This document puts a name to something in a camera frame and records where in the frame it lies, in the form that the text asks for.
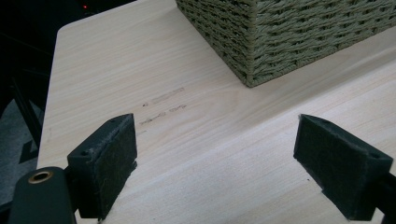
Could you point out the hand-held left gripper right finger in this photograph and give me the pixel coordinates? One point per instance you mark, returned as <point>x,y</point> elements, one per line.
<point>339,168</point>

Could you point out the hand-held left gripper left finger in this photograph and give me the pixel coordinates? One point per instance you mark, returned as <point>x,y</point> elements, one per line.
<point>102,168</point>

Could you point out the black metal stand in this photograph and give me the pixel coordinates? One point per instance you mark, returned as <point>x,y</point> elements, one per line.
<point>26,115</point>

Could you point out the green woven basket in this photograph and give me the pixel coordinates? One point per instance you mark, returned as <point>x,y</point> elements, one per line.
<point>280,34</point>

